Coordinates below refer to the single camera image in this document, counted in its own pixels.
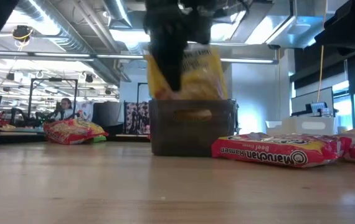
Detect long ceiling light bar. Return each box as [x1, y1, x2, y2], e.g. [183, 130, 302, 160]
[0, 51, 280, 65]

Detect patterned fabric panel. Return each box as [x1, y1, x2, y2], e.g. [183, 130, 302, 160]
[123, 101, 150, 135]

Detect yellow power cable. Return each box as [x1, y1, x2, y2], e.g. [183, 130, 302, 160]
[316, 45, 325, 103]

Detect yellow Maruchan ramen pack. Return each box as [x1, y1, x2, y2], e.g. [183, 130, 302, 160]
[144, 45, 229, 123]

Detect grey wall panel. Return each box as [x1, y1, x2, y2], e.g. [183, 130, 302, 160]
[290, 86, 335, 118]

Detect black table frame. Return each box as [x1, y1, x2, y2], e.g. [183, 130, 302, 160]
[0, 132, 151, 146]

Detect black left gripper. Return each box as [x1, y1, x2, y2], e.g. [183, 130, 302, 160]
[144, 0, 214, 93]

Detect dark grey cabinet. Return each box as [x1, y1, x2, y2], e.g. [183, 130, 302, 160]
[92, 101, 125, 136]

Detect silver rectangular ceiling duct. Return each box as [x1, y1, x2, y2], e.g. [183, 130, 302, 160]
[230, 0, 337, 50]

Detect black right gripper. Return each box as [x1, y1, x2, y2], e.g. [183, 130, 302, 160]
[313, 0, 355, 56]

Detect red ramen packet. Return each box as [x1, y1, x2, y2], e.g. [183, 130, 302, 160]
[43, 116, 110, 146]

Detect person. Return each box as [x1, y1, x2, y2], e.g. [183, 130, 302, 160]
[52, 97, 74, 121]

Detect silver spiral ceiling duct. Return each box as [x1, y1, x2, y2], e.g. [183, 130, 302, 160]
[12, 0, 122, 86]

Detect silver round ceiling duct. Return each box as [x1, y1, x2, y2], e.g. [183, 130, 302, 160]
[102, 0, 133, 29]

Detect black equipment stand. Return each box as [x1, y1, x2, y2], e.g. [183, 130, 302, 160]
[235, 101, 242, 135]

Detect grey plastic bin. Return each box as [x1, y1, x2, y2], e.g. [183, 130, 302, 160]
[148, 98, 237, 157]

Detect black ceiling device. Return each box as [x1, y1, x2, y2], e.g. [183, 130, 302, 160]
[11, 24, 34, 44]

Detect white plastic bin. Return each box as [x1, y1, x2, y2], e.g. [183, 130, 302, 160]
[265, 116, 337, 137]

